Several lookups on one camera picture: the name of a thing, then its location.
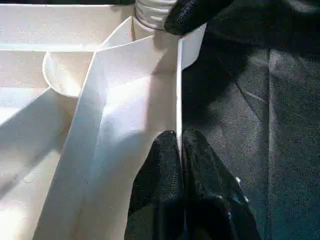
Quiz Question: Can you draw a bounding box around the white plastic table leg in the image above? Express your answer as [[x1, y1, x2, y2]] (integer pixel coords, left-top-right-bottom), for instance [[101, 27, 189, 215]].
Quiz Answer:
[[131, 0, 179, 33]]

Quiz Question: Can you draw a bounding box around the black work mat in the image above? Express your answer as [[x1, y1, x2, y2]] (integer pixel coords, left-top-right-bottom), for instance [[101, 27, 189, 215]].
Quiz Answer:
[[179, 0, 320, 240]]

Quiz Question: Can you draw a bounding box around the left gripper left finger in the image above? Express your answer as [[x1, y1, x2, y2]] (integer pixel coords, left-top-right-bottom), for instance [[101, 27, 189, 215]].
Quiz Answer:
[[126, 131, 187, 240]]

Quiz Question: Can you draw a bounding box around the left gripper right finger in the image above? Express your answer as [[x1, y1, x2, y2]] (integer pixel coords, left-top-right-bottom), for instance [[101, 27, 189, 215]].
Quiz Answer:
[[182, 127, 262, 240]]

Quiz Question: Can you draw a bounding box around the white plastic table top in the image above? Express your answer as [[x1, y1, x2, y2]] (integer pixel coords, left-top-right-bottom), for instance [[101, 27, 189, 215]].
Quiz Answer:
[[0, 2, 208, 240]]

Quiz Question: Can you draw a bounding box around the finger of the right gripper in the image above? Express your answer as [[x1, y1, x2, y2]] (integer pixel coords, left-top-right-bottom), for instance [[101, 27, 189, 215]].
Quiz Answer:
[[163, 0, 213, 36]]

